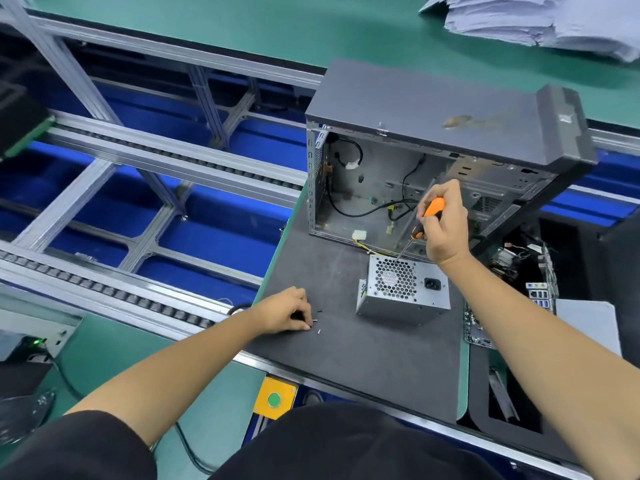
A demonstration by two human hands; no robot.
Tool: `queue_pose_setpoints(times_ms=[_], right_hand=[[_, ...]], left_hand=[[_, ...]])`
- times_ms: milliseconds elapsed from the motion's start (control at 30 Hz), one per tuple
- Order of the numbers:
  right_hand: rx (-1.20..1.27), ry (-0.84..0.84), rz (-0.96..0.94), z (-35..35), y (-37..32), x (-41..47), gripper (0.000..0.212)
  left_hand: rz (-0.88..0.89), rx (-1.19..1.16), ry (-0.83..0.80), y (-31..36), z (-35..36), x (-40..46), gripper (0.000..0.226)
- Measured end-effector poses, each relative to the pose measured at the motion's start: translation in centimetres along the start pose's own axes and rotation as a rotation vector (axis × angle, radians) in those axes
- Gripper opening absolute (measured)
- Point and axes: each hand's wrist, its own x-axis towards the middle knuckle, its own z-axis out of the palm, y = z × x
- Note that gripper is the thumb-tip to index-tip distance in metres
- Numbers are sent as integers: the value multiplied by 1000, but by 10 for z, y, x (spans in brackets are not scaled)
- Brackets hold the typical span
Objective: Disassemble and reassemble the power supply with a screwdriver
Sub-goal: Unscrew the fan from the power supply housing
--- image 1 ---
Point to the person's left hand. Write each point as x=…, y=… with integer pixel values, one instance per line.
x=280, y=310

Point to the person's right hand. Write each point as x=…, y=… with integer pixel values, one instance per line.
x=445, y=230

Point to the small pile of screws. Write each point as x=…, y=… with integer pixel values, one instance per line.
x=316, y=321

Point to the silver power supply unit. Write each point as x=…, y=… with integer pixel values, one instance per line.
x=405, y=285

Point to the person's left forearm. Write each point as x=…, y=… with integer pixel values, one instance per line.
x=165, y=380

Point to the person's right forearm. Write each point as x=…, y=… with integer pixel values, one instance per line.
x=545, y=365

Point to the person's black trousers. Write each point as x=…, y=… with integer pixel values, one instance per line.
x=350, y=445

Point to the person's black shirt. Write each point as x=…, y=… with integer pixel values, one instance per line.
x=75, y=450

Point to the processor cooler with fan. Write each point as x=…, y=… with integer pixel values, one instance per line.
x=510, y=260

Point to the dark grey foam mat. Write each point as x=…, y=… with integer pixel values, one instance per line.
x=330, y=365

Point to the yellow box with green button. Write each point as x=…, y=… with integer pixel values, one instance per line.
x=274, y=398

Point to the clear plastic tray with screws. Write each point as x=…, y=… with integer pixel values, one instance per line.
x=478, y=330

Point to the green motherboard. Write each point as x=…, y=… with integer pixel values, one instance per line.
x=540, y=285

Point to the grey computer tower case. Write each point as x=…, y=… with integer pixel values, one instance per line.
x=430, y=100

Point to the silver optical drive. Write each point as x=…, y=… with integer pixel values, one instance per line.
x=590, y=323

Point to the dark grey case side panel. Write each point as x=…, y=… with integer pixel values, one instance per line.
x=625, y=285

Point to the stack of white papers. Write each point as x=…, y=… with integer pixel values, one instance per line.
x=550, y=20

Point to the aluminium conveyor frame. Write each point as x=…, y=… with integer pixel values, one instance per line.
x=130, y=155

